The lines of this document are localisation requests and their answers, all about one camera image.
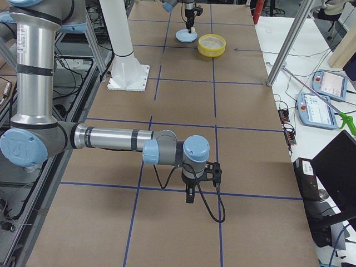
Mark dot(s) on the black cable connector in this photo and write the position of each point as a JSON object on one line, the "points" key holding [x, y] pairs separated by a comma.
{"points": [[284, 115], [290, 137]]}

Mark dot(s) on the yellow rimmed bamboo steamer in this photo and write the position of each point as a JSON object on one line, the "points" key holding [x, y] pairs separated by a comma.
{"points": [[208, 52]]}

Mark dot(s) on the white mesh steamer liner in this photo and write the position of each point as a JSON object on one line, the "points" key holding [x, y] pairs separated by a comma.
{"points": [[211, 42]]}

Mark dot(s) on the red fire extinguisher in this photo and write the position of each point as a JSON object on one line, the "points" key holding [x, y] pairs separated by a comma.
{"points": [[257, 11]]}

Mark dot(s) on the light blue plate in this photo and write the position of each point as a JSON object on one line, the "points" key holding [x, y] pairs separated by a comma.
{"points": [[184, 36]]}

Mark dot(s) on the teach pendant far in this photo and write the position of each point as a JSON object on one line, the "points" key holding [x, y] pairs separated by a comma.
{"points": [[330, 84]]}

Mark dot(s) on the black monitor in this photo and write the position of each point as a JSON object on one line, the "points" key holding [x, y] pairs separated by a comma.
{"points": [[327, 187]]}

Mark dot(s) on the aluminium frame post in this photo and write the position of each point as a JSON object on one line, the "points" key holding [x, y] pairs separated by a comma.
{"points": [[295, 28]]}

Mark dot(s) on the black camera mount wrist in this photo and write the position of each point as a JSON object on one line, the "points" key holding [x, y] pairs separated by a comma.
{"points": [[198, 10], [212, 172]]}

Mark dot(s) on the green handled grabber tool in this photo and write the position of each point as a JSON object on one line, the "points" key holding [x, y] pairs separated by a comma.
{"points": [[347, 120]]}

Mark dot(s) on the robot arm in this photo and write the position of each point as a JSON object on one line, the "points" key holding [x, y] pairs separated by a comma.
{"points": [[35, 135], [169, 5]]}

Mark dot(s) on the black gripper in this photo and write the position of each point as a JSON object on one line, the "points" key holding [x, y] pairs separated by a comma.
{"points": [[189, 11], [189, 183]]}

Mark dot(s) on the wooden board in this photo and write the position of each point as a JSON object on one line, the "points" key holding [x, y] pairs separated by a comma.
{"points": [[344, 51]]}

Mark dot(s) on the teach pendant near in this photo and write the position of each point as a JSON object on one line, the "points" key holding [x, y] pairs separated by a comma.
{"points": [[315, 113]]}

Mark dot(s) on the black cable connector right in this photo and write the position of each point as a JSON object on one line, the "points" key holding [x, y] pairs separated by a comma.
{"points": [[290, 137]]}

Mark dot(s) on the teach pendant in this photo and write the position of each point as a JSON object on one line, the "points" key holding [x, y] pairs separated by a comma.
{"points": [[315, 113], [330, 84]]}

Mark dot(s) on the black cable connector left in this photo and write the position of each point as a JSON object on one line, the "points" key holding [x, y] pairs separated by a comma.
{"points": [[284, 115]]}

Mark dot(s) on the white camera stand base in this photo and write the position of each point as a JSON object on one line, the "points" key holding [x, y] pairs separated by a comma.
{"points": [[126, 73]]}

